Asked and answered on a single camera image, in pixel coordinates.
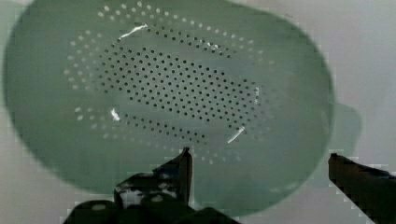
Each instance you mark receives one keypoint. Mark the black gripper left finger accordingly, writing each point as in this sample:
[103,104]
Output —
[172,178]

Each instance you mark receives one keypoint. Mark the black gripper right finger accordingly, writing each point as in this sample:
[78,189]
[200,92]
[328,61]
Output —
[372,190]

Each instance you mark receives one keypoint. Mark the green plastic strainer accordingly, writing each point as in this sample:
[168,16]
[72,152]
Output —
[98,90]

